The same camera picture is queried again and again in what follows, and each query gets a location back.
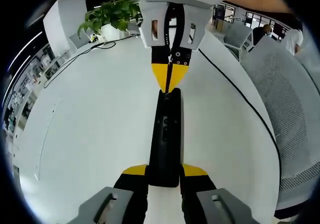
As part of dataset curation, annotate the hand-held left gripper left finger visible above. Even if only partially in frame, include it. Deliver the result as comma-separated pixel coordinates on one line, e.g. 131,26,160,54
66,163,150,224

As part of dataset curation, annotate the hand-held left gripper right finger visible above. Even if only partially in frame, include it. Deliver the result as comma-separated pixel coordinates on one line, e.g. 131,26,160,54
179,162,258,224

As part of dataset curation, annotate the black remote control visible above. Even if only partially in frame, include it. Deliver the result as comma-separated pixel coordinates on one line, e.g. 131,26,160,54
148,87,182,189

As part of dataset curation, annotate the potted green plant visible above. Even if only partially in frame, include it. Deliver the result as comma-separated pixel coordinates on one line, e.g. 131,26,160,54
76,0,144,42

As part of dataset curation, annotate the white square pillar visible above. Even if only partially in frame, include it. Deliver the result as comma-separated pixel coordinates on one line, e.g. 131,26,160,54
42,0,88,57

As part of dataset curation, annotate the grey mesh office chair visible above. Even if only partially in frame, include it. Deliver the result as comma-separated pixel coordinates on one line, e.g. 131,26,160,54
240,35,320,220

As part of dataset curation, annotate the light grey office chair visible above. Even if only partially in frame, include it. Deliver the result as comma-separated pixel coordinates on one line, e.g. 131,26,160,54
296,47,320,90

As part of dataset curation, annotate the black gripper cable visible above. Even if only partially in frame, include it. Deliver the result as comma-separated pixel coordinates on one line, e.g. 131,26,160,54
198,48,283,194

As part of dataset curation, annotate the thin black table cable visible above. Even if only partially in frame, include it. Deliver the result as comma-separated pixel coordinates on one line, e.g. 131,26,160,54
43,33,141,89

